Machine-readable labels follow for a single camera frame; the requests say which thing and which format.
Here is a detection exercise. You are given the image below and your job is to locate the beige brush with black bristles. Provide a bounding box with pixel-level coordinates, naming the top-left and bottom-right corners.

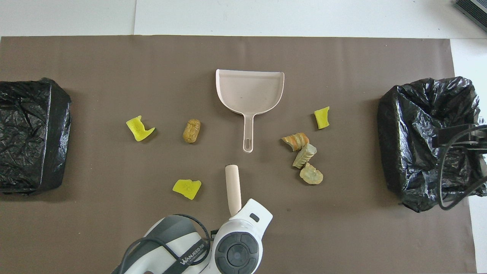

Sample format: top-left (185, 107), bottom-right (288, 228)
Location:
top-left (225, 164), bottom-right (242, 217)

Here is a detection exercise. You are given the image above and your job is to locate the brown potato-shaped toy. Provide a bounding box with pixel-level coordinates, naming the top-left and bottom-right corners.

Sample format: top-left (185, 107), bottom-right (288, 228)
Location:
top-left (183, 119), bottom-right (201, 144)

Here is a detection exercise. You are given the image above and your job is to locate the open black bag lined bin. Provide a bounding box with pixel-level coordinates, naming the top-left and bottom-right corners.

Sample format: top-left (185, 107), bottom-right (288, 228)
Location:
top-left (377, 76), bottom-right (487, 213)

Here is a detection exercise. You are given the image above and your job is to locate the brown paper table mat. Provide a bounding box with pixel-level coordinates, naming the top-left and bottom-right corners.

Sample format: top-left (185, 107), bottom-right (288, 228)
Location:
top-left (0, 35), bottom-right (478, 274)

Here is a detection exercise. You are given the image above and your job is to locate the yellow wedge foam piece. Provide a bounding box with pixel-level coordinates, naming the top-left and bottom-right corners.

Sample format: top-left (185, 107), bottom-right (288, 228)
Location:
top-left (172, 179), bottom-right (202, 201)

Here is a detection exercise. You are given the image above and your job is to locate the small yellow foam piece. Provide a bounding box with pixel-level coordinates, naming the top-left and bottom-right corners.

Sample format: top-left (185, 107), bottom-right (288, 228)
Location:
top-left (314, 106), bottom-right (330, 130)

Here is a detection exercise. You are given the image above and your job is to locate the yellow u-shaped foam piece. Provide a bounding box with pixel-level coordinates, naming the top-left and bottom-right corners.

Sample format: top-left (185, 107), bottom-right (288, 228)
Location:
top-left (126, 115), bottom-right (156, 142)

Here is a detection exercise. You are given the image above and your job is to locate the beige plastic dustpan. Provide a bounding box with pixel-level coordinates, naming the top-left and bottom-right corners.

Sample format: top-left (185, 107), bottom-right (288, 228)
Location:
top-left (215, 69), bottom-right (285, 154)

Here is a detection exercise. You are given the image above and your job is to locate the pale tan lumpy bread toy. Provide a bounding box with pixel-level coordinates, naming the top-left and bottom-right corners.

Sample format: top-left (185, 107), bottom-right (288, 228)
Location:
top-left (299, 162), bottom-right (324, 185)

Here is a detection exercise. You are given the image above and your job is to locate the flat black bag wrapped bin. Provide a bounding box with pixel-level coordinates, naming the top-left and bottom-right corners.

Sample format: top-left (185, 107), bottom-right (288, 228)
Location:
top-left (0, 77), bottom-right (72, 196)

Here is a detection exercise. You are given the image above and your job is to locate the grey-green ridged bread toy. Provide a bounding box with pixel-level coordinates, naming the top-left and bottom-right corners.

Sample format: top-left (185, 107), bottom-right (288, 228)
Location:
top-left (292, 143), bottom-right (317, 169)

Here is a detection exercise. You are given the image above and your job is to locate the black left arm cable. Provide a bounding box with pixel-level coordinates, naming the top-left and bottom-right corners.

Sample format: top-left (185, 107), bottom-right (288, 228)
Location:
top-left (116, 214), bottom-right (213, 274)

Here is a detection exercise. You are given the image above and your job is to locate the orange striped croissant toy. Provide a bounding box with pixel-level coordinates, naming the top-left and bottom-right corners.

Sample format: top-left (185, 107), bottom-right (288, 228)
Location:
top-left (282, 132), bottom-right (310, 152)

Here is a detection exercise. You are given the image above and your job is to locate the dark grey ribbed device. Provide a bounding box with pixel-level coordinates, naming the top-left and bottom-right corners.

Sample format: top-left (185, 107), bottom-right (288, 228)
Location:
top-left (454, 0), bottom-right (487, 33)

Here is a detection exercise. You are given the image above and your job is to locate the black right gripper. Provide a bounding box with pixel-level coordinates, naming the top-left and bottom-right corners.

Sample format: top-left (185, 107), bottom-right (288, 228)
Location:
top-left (432, 124), bottom-right (487, 154)

